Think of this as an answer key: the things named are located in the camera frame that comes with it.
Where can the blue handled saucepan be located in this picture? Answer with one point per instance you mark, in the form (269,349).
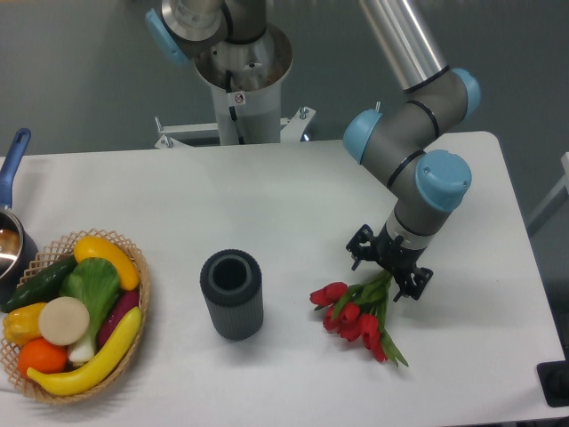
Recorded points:
(18,248)

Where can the yellow squash upper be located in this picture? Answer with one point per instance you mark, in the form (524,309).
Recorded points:
(98,247)

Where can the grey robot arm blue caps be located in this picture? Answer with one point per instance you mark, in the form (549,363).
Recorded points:
(429,184)

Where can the woven wicker basket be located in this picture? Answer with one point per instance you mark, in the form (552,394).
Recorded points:
(57,251)

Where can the green cucumber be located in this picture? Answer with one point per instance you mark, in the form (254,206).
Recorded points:
(42,287)

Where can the dark grey ribbed vase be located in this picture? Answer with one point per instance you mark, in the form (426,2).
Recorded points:
(231,283)

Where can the orange fruit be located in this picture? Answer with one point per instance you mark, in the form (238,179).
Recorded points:
(43,356)

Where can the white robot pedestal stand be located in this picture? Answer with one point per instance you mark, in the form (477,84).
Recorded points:
(245,81)

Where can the purple eggplant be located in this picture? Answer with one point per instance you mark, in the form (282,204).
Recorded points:
(124,303)

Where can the yellow bell pepper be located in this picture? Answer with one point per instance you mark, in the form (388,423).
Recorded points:
(22,325)

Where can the yellow banana squash lower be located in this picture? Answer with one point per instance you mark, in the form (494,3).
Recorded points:
(99,367)

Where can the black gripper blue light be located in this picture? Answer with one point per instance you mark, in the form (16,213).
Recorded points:
(394,254)

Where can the red tulip bouquet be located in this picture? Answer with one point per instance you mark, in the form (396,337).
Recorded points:
(359,312)

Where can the green bok choy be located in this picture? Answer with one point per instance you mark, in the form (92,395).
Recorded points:
(95,283)

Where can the white frame at right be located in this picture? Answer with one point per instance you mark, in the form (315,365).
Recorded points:
(551,203)

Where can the beige round disc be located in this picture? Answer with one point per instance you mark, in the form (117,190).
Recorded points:
(63,321)

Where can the black device at edge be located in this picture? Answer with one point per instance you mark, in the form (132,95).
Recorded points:
(554,382)

